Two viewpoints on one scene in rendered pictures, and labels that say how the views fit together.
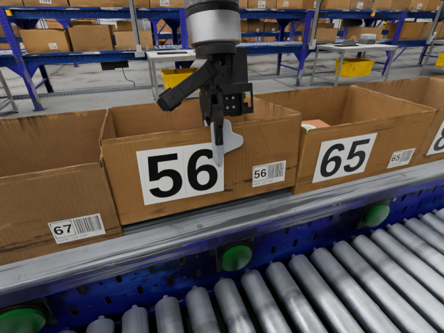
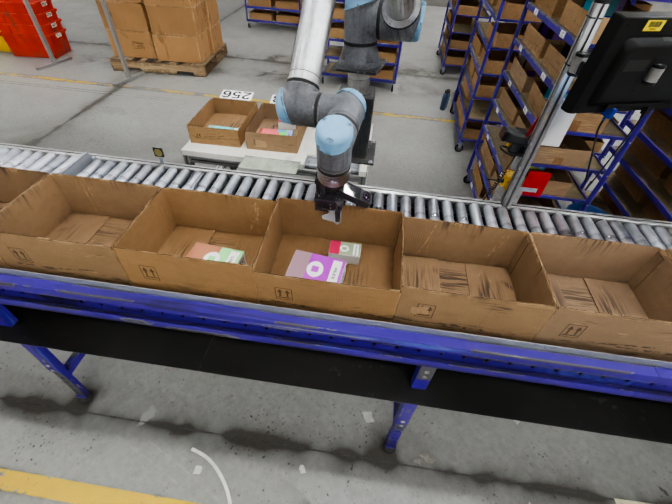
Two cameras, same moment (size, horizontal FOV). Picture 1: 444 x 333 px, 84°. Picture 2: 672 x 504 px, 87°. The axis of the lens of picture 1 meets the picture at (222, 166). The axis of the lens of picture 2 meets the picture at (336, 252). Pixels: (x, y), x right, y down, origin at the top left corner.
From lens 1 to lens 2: 1.38 m
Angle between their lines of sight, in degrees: 101
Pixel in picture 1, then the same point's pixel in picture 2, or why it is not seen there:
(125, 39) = not seen: outside the picture
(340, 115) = (131, 273)
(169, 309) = not seen: hidden behind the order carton
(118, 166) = (394, 222)
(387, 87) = (54, 244)
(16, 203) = (440, 232)
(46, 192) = (428, 228)
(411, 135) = (185, 203)
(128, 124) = (383, 299)
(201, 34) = not seen: hidden behind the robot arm
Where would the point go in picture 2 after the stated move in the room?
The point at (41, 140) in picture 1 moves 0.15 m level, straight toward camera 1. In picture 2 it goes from (460, 309) to (438, 268)
